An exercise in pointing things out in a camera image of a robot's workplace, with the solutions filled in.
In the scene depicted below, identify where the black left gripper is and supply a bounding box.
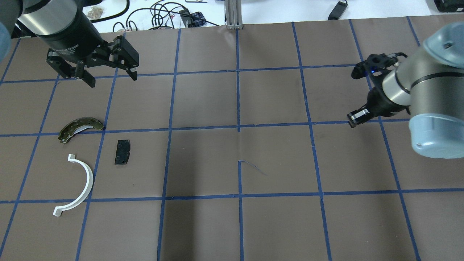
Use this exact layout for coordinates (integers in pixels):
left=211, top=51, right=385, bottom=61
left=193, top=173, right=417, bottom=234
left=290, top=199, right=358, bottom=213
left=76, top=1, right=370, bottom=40
left=46, top=34, right=140, bottom=88

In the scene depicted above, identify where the black cable bundle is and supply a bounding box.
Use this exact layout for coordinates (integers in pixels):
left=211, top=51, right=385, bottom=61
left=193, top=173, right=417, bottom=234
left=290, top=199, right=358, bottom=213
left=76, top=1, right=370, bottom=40
left=112, top=0, right=221, bottom=33

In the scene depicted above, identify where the black power adapter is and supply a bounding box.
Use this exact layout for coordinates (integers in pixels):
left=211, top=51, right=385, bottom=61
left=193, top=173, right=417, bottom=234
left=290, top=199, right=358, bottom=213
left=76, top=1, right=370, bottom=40
left=327, top=0, right=348, bottom=20

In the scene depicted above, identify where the aluminium frame post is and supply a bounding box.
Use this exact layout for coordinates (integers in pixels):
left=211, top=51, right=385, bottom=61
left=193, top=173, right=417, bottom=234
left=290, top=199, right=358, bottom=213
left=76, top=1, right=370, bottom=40
left=224, top=0, right=243, bottom=30

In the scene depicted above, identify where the white curved plastic part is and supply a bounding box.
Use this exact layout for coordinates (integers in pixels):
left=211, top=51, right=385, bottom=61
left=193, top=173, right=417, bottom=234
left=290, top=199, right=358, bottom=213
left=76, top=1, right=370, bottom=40
left=52, top=153, right=94, bottom=218

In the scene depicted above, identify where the black brake pad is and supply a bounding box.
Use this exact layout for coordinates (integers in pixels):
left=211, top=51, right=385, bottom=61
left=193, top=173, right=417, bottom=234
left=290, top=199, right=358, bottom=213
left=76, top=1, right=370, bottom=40
left=114, top=139, right=131, bottom=166

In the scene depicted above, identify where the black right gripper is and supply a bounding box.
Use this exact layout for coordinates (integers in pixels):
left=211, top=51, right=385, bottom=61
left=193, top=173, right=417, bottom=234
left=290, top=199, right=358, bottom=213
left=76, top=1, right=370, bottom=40
left=347, top=87, right=395, bottom=128

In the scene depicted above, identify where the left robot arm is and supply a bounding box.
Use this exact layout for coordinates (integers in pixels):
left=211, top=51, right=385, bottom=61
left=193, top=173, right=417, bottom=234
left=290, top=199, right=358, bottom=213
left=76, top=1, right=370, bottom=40
left=1, top=0, right=140, bottom=88

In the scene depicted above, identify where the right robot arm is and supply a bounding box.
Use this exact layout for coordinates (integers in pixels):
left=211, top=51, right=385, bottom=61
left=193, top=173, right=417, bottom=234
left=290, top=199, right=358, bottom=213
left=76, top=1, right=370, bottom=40
left=347, top=21, right=464, bottom=159

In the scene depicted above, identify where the olive brake shoe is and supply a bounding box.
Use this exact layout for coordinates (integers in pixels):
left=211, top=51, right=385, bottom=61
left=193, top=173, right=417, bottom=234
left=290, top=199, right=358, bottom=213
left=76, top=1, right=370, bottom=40
left=58, top=117, right=104, bottom=144

